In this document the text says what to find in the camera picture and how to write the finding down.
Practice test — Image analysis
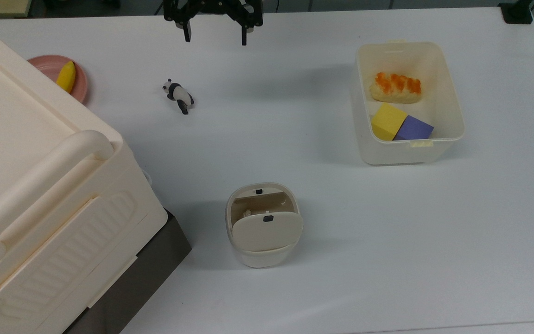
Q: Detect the black table clamp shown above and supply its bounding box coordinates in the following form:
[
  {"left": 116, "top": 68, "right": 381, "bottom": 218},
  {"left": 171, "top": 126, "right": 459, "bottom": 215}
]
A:
[{"left": 498, "top": 0, "right": 534, "bottom": 25}]

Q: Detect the yellow foam block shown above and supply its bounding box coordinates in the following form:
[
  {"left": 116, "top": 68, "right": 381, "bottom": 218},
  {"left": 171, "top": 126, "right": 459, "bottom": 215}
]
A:
[{"left": 371, "top": 103, "right": 408, "bottom": 141}]

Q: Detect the pink plate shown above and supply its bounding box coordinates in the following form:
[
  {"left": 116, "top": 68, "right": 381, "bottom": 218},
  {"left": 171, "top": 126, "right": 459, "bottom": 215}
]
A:
[{"left": 27, "top": 55, "right": 89, "bottom": 104}]

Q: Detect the cream plastic open bin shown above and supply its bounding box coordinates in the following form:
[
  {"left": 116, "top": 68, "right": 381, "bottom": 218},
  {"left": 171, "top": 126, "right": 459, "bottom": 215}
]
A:
[{"left": 350, "top": 39, "right": 465, "bottom": 166}]

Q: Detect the yellow toy banana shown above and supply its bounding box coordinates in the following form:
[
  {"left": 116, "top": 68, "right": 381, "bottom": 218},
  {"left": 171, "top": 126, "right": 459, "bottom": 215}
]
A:
[{"left": 56, "top": 61, "right": 76, "bottom": 93}]

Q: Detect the toy bread orange topping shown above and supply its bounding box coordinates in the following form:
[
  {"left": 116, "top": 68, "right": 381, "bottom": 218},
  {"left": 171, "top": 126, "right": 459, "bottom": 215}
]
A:
[{"left": 370, "top": 71, "right": 422, "bottom": 104}]

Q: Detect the dark grey box base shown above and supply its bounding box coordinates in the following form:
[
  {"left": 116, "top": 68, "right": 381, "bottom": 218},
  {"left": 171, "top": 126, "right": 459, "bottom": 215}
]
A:
[{"left": 63, "top": 209, "right": 192, "bottom": 334}]

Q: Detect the cream trash can lid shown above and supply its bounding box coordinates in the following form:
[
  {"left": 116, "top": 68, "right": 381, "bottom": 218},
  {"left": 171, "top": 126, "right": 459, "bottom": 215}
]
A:
[{"left": 232, "top": 211, "right": 304, "bottom": 252}]

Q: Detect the black white panda figurine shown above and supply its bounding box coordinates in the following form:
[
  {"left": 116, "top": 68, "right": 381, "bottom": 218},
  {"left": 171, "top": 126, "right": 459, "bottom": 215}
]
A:
[{"left": 163, "top": 78, "right": 195, "bottom": 116}]

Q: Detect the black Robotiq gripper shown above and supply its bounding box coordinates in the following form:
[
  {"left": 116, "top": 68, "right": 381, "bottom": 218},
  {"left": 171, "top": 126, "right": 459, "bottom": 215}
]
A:
[{"left": 164, "top": 0, "right": 264, "bottom": 46}]

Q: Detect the cream storage box handle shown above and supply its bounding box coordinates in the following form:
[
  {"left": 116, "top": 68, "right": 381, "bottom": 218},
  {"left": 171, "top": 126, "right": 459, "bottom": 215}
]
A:
[{"left": 0, "top": 130, "right": 114, "bottom": 263}]

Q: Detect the purple foam block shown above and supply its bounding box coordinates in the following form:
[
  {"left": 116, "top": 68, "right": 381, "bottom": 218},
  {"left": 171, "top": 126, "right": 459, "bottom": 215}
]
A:
[{"left": 393, "top": 115, "right": 434, "bottom": 141}]

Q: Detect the large cream storage box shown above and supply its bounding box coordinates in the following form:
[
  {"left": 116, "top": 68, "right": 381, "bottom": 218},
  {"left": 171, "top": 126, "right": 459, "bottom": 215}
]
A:
[{"left": 0, "top": 18, "right": 169, "bottom": 334}]

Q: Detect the small cream trash can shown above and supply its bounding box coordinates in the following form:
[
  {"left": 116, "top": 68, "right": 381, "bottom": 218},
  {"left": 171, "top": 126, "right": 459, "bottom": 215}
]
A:
[{"left": 225, "top": 182, "right": 305, "bottom": 269}]

